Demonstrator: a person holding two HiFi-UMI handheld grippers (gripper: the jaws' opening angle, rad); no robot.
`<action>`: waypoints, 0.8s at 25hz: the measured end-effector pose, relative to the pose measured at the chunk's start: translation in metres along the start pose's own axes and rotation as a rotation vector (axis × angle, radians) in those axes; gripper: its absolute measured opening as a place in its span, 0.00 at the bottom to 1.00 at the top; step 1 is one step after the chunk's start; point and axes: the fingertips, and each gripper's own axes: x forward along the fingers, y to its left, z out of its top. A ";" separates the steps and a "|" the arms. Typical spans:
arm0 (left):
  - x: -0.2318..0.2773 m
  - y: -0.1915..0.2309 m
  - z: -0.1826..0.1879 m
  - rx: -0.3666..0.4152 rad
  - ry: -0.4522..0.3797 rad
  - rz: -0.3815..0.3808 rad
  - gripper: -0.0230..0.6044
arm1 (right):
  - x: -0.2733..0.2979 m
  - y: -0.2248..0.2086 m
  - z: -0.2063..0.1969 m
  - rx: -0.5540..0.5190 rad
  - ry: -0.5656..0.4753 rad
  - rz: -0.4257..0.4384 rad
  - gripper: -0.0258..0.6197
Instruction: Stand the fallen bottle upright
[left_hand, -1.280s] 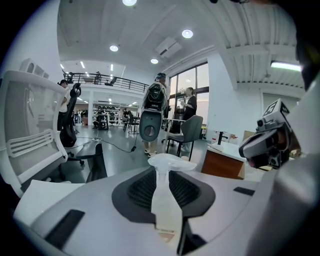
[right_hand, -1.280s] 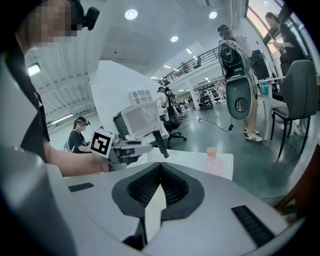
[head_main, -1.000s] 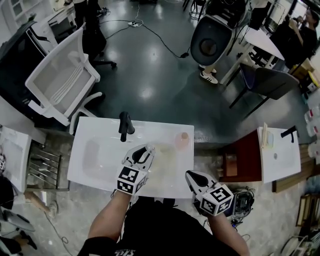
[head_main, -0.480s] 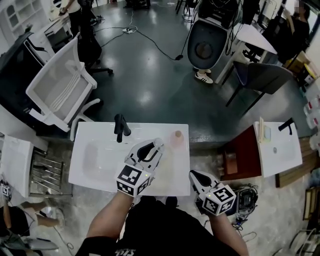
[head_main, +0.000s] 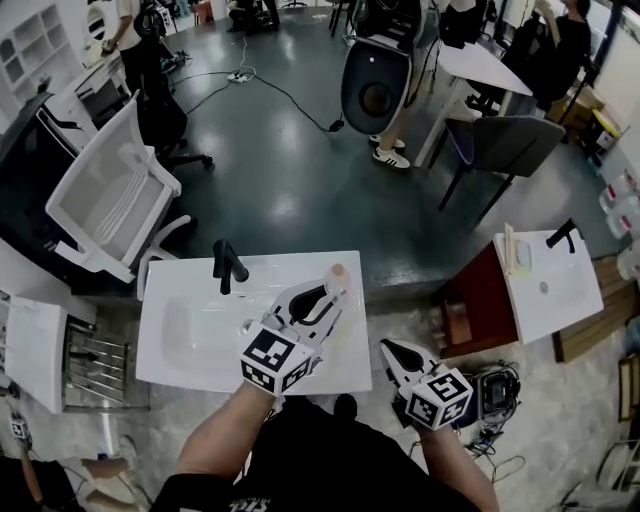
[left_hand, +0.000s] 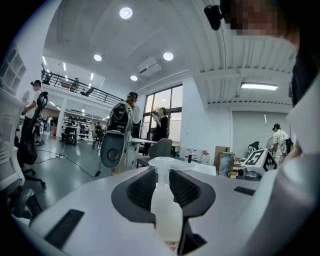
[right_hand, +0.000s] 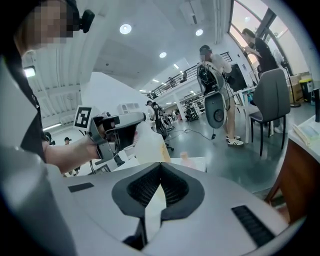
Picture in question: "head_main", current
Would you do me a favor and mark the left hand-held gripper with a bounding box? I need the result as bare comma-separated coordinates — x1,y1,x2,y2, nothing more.
240,280,349,397

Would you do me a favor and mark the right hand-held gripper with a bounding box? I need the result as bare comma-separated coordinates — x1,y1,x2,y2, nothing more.
379,338,475,432

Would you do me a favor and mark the person's left forearm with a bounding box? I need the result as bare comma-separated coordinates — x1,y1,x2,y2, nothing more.
174,382,279,485

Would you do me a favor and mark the person's right forearm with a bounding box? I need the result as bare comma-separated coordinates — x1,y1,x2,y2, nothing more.
414,424,501,512

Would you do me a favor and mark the person's black shoe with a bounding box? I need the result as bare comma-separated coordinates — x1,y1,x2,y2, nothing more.
332,393,359,419

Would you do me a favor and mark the brown wooden vanity cabinet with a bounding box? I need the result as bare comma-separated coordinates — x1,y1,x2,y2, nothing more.
432,242,521,359

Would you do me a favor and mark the black equipment backpack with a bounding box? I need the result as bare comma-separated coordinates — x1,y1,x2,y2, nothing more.
452,359,522,431

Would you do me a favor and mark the black sink faucet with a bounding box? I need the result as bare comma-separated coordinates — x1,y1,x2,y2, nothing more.
212,238,250,296

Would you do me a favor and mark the white ceramic sink basin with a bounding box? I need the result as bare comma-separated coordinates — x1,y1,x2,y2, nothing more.
135,250,374,396

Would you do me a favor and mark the person's black clothing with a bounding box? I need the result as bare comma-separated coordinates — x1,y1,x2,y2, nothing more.
162,394,484,512

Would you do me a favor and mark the wooden stick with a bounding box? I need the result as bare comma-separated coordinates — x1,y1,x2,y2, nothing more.
503,222,517,275

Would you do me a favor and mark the white sink on wooden vanity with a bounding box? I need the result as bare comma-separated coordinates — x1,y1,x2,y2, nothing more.
492,228,605,346

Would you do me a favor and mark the small black faucet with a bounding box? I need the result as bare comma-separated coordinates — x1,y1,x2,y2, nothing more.
545,218,585,255

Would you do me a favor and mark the white mesh office chair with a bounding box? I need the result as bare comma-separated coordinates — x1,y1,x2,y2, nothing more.
45,89,194,301

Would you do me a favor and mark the dark grey chair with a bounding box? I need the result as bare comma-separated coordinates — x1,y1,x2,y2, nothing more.
438,115,567,224

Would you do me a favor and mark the group of clear water jugs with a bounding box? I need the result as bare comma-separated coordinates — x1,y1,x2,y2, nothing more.
598,169,640,239

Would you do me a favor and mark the white sink on steel rack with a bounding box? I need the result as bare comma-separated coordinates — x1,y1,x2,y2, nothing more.
0,292,69,414

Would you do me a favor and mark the white table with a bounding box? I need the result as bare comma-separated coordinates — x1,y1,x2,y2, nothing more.
413,42,535,169

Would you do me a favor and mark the cardboard box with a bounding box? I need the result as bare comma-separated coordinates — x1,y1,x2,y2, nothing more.
547,84,626,156

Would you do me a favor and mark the black cabinet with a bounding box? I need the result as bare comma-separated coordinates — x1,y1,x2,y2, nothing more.
0,92,96,296

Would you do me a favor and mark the white cubby shelf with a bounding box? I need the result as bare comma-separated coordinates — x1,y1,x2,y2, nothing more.
0,4,76,116

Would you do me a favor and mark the black power cable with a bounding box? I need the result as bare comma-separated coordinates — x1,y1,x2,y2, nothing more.
182,69,346,134

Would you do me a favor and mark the wooden picture frame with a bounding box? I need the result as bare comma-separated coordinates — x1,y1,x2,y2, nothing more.
617,352,640,424

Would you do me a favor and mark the steel wire rack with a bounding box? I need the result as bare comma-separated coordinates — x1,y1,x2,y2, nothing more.
62,319,151,412

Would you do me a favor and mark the white metal frame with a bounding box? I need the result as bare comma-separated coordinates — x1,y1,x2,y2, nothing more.
559,439,640,512

